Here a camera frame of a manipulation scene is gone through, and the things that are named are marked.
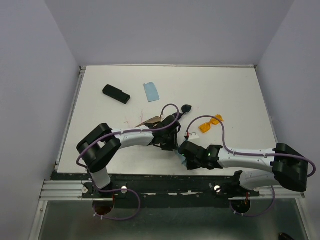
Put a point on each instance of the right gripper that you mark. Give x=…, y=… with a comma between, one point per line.
x=191, y=165

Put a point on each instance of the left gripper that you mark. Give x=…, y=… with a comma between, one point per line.
x=174, y=144

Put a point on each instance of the blue cleaning cloth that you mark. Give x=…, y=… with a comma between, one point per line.
x=151, y=92
x=182, y=159

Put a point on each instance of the plaid glasses case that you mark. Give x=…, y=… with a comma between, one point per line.
x=154, y=120

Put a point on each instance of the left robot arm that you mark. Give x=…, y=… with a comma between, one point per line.
x=99, y=147

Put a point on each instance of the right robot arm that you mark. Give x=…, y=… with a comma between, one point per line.
x=279, y=166

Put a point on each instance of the orange sunglasses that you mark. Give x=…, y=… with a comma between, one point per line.
x=205, y=127

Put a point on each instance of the black round sunglasses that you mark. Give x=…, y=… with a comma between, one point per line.
x=186, y=108

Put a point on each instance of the black glasses case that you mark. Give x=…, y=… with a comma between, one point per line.
x=116, y=94

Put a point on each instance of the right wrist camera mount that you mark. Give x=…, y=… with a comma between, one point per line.
x=191, y=136

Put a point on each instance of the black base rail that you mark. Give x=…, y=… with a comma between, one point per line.
x=129, y=191

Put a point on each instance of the aluminium frame rail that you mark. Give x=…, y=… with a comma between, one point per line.
x=265, y=193

